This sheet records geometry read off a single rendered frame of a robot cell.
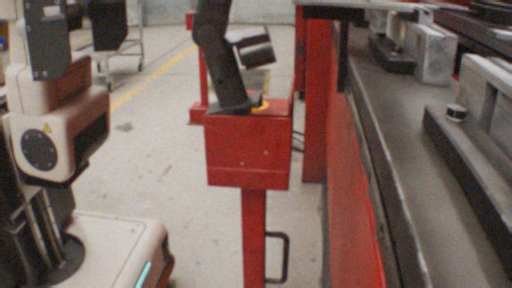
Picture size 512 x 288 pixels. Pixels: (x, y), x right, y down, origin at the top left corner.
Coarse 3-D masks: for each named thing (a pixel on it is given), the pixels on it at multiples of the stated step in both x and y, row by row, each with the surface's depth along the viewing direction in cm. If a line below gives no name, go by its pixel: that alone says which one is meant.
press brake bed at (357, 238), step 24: (336, 48) 130; (336, 96) 123; (336, 120) 116; (360, 120) 66; (336, 144) 111; (360, 144) 63; (336, 168) 106; (360, 168) 61; (336, 192) 102; (360, 192) 59; (336, 216) 96; (360, 216) 57; (384, 216) 41; (336, 240) 92; (360, 240) 54; (384, 240) 39; (336, 264) 86; (360, 264) 52; (384, 264) 38
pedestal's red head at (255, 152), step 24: (216, 120) 70; (240, 120) 69; (264, 120) 69; (288, 120) 68; (216, 144) 72; (240, 144) 71; (264, 144) 71; (288, 144) 70; (216, 168) 74; (240, 168) 73; (264, 168) 73; (288, 168) 72
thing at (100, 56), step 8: (128, 0) 367; (128, 40) 417; (136, 40) 416; (80, 48) 386; (88, 48) 397; (120, 48) 384; (128, 48) 381; (96, 56) 335; (104, 56) 334; (112, 56) 346; (112, 80) 349; (112, 88) 351
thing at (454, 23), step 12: (420, 0) 147; (432, 0) 142; (444, 12) 118; (456, 12) 108; (444, 24) 119; (456, 24) 108; (468, 24) 98; (480, 24) 89; (492, 24) 83; (468, 36) 100; (480, 36) 90; (492, 36) 83; (468, 48) 101; (480, 48) 91; (492, 48) 85; (504, 48) 77; (504, 60) 77
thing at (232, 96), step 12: (240, 72) 70; (216, 84) 69; (228, 84) 69; (240, 84) 70; (216, 96) 72; (228, 96) 70; (240, 96) 70; (252, 96) 73; (216, 108) 73; (228, 108) 70; (240, 108) 70; (252, 108) 70
